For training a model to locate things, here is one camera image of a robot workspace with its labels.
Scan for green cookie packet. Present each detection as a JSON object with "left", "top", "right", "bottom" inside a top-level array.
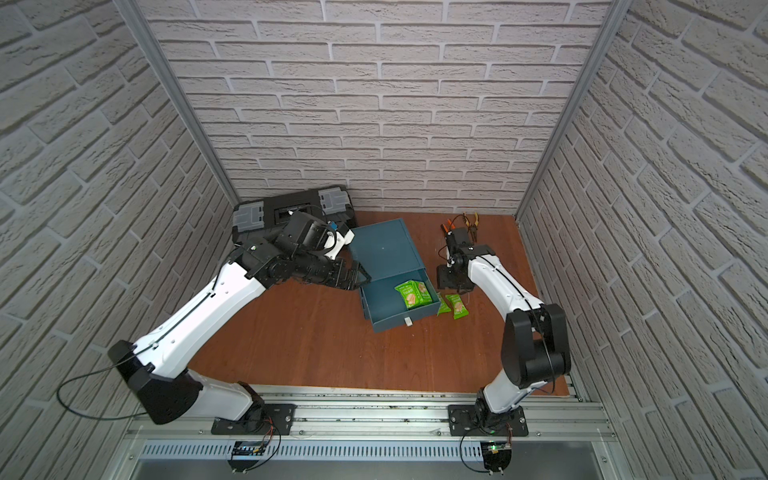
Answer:
[
  {"left": 395, "top": 280, "right": 430, "bottom": 310},
  {"left": 437, "top": 295, "right": 452, "bottom": 315},
  {"left": 445, "top": 294, "right": 469, "bottom": 319},
  {"left": 414, "top": 281, "right": 433, "bottom": 306}
]

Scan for teal drawer cabinet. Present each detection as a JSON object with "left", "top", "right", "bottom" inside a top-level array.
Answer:
[{"left": 349, "top": 218, "right": 428, "bottom": 322}]

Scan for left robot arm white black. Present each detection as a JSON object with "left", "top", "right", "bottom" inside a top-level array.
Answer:
[{"left": 108, "top": 232, "right": 370, "bottom": 427}]

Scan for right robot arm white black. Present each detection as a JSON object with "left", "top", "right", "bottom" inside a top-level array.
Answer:
[{"left": 438, "top": 241, "right": 572, "bottom": 415}]

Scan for black plastic toolbox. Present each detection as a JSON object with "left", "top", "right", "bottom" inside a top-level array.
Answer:
[{"left": 232, "top": 185, "right": 358, "bottom": 243}]

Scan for right controller board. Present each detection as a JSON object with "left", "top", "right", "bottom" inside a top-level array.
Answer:
[{"left": 480, "top": 442, "right": 512, "bottom": 475}]

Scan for controller board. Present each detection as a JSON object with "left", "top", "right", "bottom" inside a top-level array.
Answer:
[
  {"left": 228, "top": 441, "right": 276, "bottom": 473},
  {"left": 480, "top": 442, "right": 512, "bottom": 475}
]

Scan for left controller board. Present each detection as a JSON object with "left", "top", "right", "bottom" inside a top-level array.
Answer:
[{"left": 228, "top": 441, "right": 276, "bottom": 473}]

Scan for left corner aluminium profile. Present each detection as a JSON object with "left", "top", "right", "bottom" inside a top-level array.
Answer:
[{"left": 114, "top": 0, "right": 240, "bottom": 207}]

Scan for corner aluminium profile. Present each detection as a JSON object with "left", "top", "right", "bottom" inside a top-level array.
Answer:
[
  {"left": 514, "top": 0, "right": 633, "bottom": 220},
  {"left": 114, "top": 0, "right": 240, "bottom": 207}
]

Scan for right corner aluminium profile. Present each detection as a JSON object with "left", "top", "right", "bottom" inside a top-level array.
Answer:
[{"left": 514, "top": 0, "right": 633, "bottom": 220}]

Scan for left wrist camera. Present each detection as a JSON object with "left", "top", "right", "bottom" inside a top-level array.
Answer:
[{"left": 286, "top": 212, "right": 354, "bottom": 260}]

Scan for orange handled pliers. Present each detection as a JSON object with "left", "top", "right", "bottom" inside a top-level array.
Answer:
[{"left": 441, "top": 219, "right": 456, "bottom": 235}]

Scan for yellow handled pliers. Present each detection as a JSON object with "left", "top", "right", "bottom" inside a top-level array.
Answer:
[{"left": 462, "top": 213, "right": 479, "bottom": 230}]

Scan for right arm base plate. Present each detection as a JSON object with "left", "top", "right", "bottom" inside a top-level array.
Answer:
[{"left": 447, "top": 404, "right": 529, "bottom": 438}]

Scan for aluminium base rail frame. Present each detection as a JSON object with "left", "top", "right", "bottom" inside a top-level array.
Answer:
[{"left": 105, "top": 386, "right": 630, "bottom": 479}]

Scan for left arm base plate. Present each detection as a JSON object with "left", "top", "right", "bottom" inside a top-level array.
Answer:
[{"left": 211, "top": 403, "right": 297, "bottom": 436}]

